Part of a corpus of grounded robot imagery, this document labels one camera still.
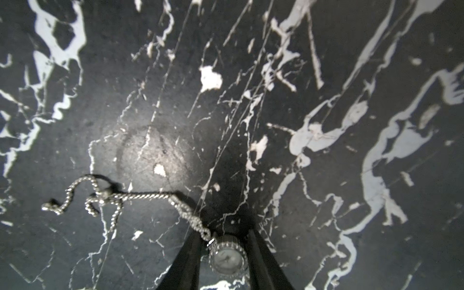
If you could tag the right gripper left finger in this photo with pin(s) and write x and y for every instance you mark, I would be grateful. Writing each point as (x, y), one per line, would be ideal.
(184, 272)

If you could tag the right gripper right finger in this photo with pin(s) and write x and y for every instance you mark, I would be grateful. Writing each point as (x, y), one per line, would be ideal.
(265, 273)

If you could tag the small silver round piece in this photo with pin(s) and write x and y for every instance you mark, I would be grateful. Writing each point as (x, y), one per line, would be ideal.
(227, 257)

